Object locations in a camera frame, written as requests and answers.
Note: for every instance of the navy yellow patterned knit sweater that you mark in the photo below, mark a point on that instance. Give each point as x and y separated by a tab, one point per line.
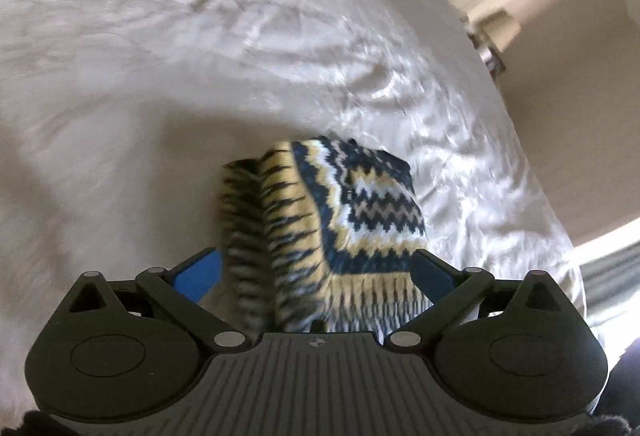
360	206

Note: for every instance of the dark picture frame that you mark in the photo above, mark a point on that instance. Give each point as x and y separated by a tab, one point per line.
496	62

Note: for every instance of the cream nightstand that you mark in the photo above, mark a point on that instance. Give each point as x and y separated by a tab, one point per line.
487	44

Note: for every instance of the bed with white bedspread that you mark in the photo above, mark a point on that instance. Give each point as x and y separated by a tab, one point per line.
175	66

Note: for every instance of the grey striped bed skirt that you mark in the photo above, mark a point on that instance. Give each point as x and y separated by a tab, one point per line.
612	276

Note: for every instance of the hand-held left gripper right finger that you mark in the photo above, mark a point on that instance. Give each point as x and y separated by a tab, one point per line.
431	275

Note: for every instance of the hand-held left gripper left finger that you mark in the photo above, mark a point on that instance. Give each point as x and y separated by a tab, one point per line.
200	277

